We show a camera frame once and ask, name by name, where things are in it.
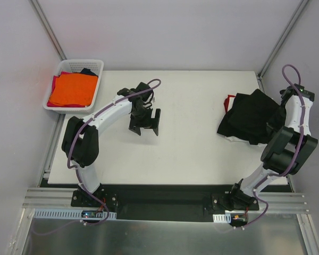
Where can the aluminium corner post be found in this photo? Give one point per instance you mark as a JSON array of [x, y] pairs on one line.
[[296, 16], [41, 16]]

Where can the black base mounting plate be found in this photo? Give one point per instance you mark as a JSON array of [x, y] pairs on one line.
[[177, 203]]

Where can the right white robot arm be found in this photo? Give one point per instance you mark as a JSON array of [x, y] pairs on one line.
[[285, 153]]

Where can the white cable duct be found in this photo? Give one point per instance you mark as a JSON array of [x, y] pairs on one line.
[[222, 218], [75, 214]]

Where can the right aluminium corner post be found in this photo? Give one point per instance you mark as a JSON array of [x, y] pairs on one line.
[[296, 16]]

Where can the navy t shirt in basket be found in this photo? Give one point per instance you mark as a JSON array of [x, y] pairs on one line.
[[86, 71]]

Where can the black t shirt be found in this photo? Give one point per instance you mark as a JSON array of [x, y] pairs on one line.
[[249, 115], [258, 140]]

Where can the orange t shirt in basket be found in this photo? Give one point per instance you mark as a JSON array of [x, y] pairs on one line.
[[79, 89]]

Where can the left aluminium corner post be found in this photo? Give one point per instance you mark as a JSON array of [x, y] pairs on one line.
[[41, 16]]

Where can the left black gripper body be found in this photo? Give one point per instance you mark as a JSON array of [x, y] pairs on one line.
[[144, 121]]

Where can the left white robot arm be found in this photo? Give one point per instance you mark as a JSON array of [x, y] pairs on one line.
[[81, 139]]

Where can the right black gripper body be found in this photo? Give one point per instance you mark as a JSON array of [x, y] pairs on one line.
[[277, 120]]

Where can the right white cable duct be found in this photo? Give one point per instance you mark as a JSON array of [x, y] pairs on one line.
[[222, 218]]

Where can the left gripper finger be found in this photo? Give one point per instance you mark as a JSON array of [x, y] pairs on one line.
[[156, 121], [135, 128]]

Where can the left white cable duct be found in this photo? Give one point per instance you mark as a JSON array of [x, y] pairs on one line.
[[75, 214]]

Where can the white plastic laundry basket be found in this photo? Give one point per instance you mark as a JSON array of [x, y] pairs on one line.
[[75, 66]]

